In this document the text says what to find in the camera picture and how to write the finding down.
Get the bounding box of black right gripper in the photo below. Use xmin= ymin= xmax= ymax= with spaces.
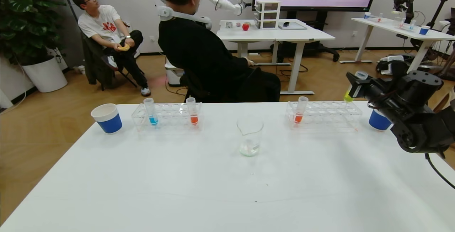
xmin=346 ymin=72 xmax=386 ymax=101

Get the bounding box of yellow pigment test tube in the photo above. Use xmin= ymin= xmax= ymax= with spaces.
xmin=343 ymin=71 xmax=369 ymax=103

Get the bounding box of blue pigment test tube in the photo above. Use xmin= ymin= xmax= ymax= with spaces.
xmin=143 ymin=97 xmax=159 ymax=126

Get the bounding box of clear acrylic test tube rack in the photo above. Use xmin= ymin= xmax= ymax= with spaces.
xmin=132 ymin=102 xmax=203 ymax=131
xmin=285 ymin=100 xmax=363 ymax=130

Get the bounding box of orange pigment test tube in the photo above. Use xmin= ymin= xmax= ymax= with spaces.
xmin=293 ymin=96 xmax=309 ymax=124
xmin=186 ymin=97 xmax=199 ymax=126

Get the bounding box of clear glass beaker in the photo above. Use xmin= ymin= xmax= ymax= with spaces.
xmin=237 ymin=116 xmax=264 ymax=157

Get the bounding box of black display stand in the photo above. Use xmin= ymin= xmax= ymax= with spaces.
xmin=270 ymin=11 xmax=340 ymax=63

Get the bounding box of blue white paper cup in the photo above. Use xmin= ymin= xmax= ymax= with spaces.
xmin=91 ymin=103 xmax=123 ymax=134
xmin=368 ymin=108 xmax=393 ymax=131

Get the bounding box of white standing desk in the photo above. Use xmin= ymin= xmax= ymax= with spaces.
xmin=339 ymin=17 xmax=455 ymax=74
xmin=217 ymin=19 xmax=335 ymax=95

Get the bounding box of grey flat tray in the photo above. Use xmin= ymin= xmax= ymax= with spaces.
xmin=278 ymin=22 xmax=307 ymax=31

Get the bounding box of black mobile robot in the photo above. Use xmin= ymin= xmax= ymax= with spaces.
xmin=376 ymin=0 xmax=443 ymax=74

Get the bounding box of beige plastic stool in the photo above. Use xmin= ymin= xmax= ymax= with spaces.
xmin=432 ymin=86 xmax=455 ymax=113

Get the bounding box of small white drawer unit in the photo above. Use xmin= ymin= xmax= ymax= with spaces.
xmin=255 ymin=0 xmax=281 ymax=30

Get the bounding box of white humanoid robot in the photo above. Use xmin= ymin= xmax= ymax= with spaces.
xmin=155 ymin=0 xmax=253 ymax=86

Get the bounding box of person in black clothes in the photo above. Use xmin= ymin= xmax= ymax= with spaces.
xmin=158 ymin=0 xmax=281 ymax=103

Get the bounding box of black office chair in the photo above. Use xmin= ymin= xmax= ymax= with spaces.
xmin=180 ymin=70 xmax=214 ymax=103

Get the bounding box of white neck-worn device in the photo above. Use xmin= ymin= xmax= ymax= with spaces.
xmin=156 ymin=5 xmax=213 ymax=30

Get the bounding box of black folding chair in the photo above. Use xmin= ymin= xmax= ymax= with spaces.
xmin=101 ymin=59 xmax=144 ymax=91

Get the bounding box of person in white t-shirt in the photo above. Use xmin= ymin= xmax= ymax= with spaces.
xmin=70 ymin=0 xmax=151 ymax=97

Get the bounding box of dark olive jacket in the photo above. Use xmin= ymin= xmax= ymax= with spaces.
xmin=80 ymin=32 xmax=116 ymax=86

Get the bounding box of white plant pot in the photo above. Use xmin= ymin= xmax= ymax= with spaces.
xmin=22 ymin=56 xmax=68 ymax=93

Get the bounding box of green leafy plant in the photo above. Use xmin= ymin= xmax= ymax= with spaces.
xmin=0 ymin=0 xmax=66 ymax=67

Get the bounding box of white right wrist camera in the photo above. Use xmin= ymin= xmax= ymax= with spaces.
xmin=378 ymin=56 xmax=405 ymax=73

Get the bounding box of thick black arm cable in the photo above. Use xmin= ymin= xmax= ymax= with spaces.
xmin=425 ymin=153 xmax=455 ymax=190

